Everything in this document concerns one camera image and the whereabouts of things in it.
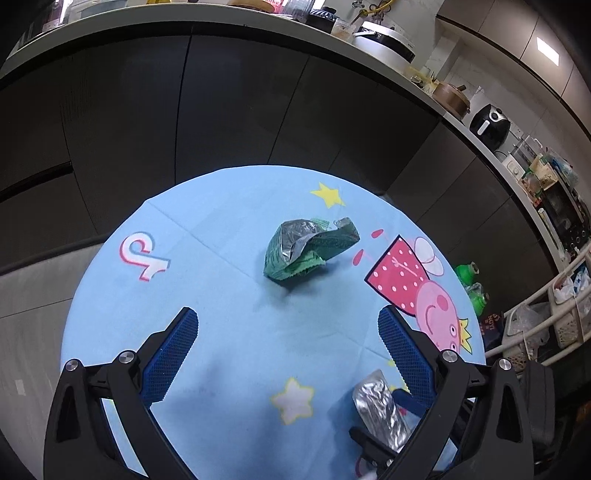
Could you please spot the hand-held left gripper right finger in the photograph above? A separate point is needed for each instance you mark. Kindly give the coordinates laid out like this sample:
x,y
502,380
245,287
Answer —
x,y
408,360

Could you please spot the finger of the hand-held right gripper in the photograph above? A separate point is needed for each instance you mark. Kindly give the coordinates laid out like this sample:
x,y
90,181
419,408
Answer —
x,y
406,400
369,446

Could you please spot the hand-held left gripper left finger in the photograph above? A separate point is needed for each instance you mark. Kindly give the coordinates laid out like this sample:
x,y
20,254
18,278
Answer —
x,y
168,355

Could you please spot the silver foil packet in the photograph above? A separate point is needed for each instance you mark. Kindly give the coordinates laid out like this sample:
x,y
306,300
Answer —
x,y
376,406

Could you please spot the green snack bag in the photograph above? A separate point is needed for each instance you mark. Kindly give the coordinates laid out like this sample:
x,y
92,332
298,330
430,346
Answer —
x,y
300,263

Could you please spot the dark printed bag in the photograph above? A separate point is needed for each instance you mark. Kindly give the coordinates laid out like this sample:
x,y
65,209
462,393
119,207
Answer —
x,y
490,330

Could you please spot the round table with blue cloth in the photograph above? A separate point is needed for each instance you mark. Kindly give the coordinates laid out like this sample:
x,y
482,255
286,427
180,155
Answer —
x,y
221,277

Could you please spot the white storage rack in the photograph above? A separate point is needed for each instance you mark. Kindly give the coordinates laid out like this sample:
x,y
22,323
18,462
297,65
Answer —
x,y
540,295

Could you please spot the cluttered storage shelf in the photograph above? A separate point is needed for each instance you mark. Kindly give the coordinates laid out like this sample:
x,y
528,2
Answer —
x,y
549,184

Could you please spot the black air fryer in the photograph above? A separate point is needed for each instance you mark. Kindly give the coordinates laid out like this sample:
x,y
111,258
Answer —
x,y
489,127

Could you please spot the dark kitchen cabinets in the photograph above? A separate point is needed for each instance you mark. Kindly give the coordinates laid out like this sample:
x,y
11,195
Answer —
x,y
184,101

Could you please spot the brown lidded pot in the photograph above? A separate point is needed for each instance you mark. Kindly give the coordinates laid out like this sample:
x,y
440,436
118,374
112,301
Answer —
x,y
450,99

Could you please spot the white rice cooker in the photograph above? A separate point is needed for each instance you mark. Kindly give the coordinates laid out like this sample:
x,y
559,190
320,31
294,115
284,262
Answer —
x,y
383,44

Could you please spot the grey kitchen countertop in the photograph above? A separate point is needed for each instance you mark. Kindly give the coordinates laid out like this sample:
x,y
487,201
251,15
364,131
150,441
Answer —
x,y
184,26

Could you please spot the small glass cup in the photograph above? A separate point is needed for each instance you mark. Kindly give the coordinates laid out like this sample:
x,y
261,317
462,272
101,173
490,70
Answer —
x,y
341,28

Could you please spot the grey upper cabinets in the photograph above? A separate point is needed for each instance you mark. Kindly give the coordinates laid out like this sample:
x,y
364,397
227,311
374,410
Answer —
x,y
508,27

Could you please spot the black pot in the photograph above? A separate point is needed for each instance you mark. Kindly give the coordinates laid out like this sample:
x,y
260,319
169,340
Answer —
x,y
322,19

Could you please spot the round brown basket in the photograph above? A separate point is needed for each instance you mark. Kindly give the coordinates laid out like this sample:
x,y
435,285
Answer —
x,y
251,3

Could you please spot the glass jar with red lid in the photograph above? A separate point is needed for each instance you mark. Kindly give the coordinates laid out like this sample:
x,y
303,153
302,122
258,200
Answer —
x,y
298,7

